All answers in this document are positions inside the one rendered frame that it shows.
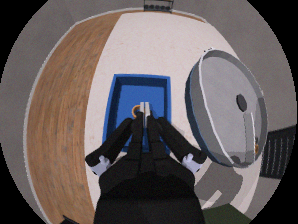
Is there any blue shallow tray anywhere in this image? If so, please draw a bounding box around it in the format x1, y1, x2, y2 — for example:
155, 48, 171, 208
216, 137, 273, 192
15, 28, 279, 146
102, 74, 171, 144

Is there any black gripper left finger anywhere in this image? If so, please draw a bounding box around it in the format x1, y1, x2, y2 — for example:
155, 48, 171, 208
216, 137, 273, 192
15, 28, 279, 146
85, 102, 144, 180

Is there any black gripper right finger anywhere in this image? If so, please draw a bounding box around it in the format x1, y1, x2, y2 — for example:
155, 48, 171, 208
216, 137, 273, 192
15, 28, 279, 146
145, 102, 207, 179

